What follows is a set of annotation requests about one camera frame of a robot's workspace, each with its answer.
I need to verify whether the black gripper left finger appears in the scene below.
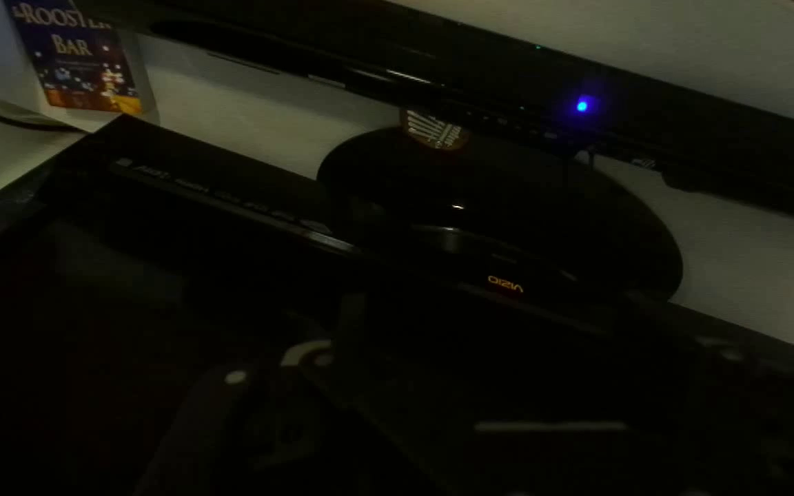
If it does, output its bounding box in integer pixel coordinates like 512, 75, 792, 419
133, 359, 273, 496

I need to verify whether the black flat screen TV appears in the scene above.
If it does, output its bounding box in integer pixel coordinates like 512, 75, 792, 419
0, 113, 794, 496

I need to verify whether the black oval TV stand base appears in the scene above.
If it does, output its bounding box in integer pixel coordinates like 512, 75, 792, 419
315, 120, 686, 304

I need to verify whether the John Grisham paperback book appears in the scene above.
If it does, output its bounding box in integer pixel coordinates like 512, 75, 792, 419
0, 0, 158, 118

